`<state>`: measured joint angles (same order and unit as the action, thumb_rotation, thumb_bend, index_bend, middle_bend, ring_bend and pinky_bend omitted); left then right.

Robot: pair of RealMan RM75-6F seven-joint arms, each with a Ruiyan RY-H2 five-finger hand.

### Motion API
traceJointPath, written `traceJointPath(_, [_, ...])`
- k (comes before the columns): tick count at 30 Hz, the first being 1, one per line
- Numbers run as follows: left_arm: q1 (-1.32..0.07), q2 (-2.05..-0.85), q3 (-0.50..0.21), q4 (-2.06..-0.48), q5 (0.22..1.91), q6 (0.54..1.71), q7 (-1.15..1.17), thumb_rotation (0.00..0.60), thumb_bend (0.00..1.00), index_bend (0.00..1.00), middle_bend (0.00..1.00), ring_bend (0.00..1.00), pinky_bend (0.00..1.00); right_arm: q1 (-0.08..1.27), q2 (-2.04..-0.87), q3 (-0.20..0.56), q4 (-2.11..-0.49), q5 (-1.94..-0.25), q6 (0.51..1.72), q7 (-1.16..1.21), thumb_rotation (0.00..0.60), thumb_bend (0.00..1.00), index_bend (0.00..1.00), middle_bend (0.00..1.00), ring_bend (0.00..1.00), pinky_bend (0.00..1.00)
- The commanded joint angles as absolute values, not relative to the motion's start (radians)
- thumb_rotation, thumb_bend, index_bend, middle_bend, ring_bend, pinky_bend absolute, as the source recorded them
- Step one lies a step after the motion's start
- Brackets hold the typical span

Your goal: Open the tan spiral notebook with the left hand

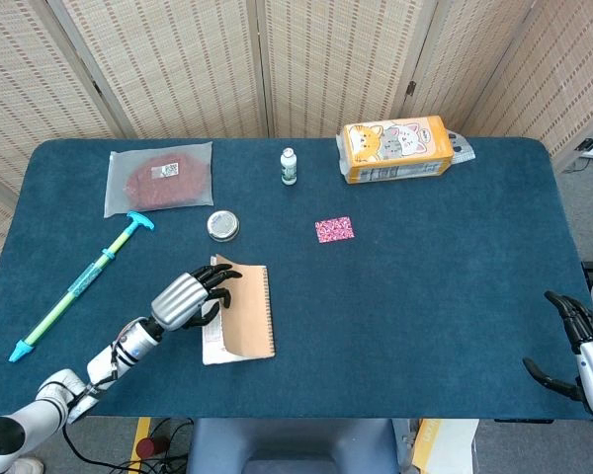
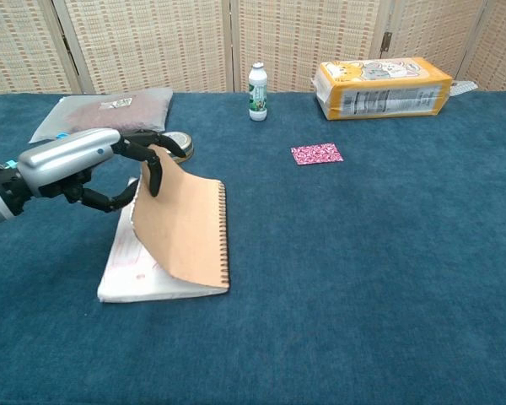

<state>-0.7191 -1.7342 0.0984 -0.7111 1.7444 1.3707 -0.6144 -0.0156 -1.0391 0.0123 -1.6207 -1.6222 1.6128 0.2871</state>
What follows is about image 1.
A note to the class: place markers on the yellow white box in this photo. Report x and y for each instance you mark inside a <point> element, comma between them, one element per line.
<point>442,444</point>

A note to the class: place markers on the green blue water squirter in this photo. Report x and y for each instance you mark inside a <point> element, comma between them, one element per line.
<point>79,286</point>

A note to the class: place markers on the woven folding screen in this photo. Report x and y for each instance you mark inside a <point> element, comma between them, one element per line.
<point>188,64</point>

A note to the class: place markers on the pink patterned card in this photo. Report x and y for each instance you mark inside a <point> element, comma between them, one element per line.
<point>334,229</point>

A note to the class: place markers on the tan spiral notebook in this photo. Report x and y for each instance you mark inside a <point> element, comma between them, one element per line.
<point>247,316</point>

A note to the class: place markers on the blue table cloth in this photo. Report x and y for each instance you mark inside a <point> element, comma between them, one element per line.
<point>375,306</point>

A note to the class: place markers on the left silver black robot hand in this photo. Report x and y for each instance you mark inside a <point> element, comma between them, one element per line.
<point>190,298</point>

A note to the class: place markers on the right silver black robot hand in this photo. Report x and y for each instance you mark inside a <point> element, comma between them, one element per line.
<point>585,360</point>

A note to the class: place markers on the small white bottle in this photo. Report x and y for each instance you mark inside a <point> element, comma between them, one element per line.
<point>288,168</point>

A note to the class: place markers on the round silver tin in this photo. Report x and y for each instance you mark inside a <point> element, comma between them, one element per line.
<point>223,225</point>

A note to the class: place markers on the red round button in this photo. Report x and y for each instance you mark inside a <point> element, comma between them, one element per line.
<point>150,446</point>

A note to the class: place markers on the orange cat tissue pack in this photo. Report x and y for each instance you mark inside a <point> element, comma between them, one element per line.
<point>398,150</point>

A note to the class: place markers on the white shoe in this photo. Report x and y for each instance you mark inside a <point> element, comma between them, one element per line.
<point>29,466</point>

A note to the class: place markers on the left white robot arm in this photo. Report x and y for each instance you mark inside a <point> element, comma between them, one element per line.
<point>79,382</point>

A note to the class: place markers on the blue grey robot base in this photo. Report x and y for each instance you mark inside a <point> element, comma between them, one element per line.
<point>291,447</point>

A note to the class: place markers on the grey patterned packet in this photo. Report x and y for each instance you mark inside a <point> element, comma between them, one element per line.
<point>462,148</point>

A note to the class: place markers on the frosted bag with red cloth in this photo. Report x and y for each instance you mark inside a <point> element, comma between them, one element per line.
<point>160,179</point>

